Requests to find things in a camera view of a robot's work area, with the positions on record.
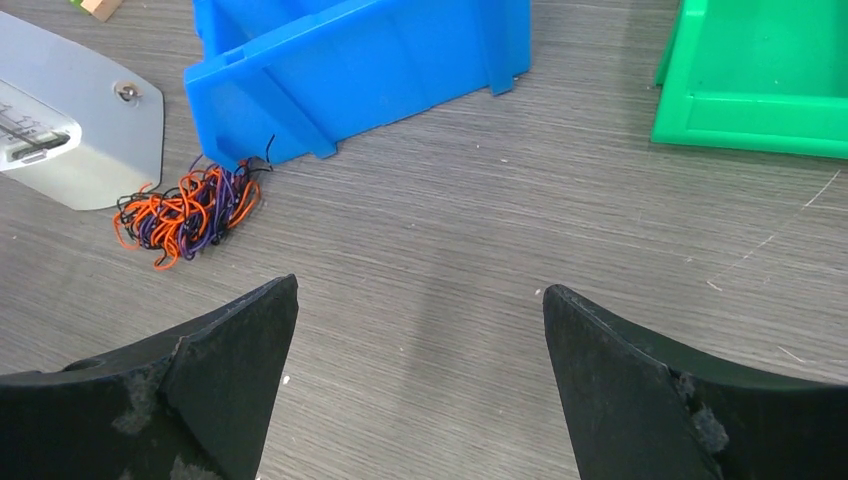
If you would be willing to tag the blue plastic bin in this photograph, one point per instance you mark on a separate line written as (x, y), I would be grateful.
(281, 79)

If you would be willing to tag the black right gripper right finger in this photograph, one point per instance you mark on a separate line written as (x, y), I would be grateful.
(640, 405)

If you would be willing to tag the wooden block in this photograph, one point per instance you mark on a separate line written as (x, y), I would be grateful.
(102, 10)

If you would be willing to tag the green plastic bin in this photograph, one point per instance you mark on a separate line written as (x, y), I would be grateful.
(756, 75)

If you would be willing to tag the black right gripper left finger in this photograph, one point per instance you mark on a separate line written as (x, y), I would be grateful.
(191, 402)

